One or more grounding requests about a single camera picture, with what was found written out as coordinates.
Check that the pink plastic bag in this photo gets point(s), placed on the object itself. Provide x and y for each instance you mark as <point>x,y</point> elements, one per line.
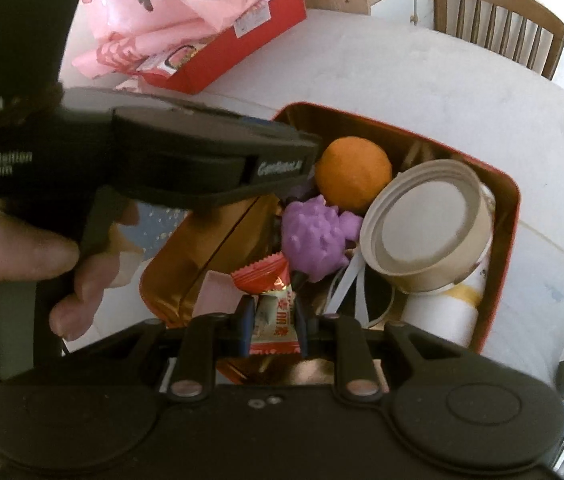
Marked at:
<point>126,25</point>

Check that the beige plastic lid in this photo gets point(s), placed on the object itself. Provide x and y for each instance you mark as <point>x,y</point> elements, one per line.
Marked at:
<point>427,220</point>

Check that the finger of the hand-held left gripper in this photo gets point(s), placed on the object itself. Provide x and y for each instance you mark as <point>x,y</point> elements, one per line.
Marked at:
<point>287,141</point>

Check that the purple rubber toy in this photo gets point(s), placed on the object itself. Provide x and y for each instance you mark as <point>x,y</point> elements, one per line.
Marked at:
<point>312,235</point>

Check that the person's left hand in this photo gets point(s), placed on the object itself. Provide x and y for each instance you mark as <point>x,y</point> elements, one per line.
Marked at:
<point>11,250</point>

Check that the orange ball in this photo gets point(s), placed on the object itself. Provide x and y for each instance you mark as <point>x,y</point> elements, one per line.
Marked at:
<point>354,175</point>

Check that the white yellow can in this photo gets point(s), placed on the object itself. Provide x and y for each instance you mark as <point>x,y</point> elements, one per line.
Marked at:
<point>442,315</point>

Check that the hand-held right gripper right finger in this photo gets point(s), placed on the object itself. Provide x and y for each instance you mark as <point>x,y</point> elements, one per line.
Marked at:
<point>303,327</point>

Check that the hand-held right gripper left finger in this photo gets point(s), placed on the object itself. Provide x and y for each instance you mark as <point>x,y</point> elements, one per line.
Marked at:
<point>247,322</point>

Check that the red box with white label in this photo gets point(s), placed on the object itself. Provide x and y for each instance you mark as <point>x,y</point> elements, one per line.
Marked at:
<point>262,35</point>

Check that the red candy packet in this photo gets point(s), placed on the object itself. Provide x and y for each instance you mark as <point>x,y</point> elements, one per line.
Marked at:
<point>274,320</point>

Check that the red tin box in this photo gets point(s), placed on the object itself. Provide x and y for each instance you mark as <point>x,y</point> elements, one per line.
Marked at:
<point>504,240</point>

